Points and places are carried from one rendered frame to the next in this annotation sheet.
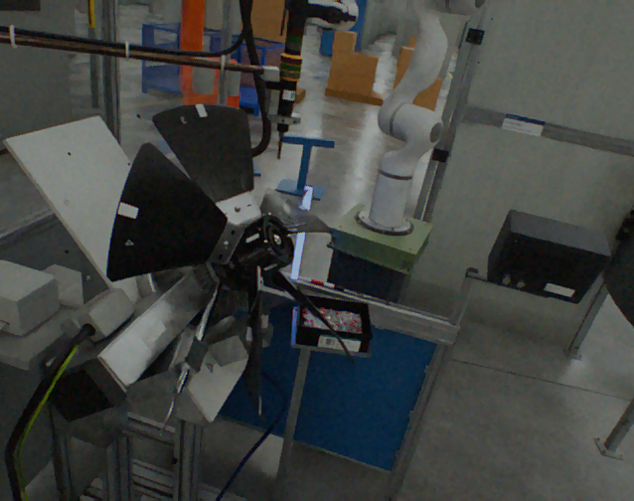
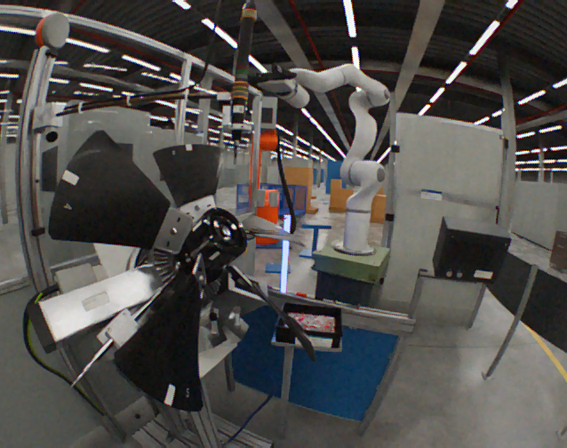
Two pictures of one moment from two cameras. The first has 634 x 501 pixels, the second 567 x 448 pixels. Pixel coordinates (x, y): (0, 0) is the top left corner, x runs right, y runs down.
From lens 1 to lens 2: 57 cm
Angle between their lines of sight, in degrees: 21
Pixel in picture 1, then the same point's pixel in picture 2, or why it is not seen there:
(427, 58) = (364, 129)
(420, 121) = (368, 167)
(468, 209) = (411, 249)
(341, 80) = (336, 202)
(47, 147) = not seen: hidden behind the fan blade
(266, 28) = (296, 180)
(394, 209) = (359, 236)
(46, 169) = not seen: hidden behind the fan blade
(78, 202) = not seen: hidden behind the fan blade
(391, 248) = (359, 263)
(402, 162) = (361, 199)
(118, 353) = (56, 306)
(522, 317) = (444, 313)
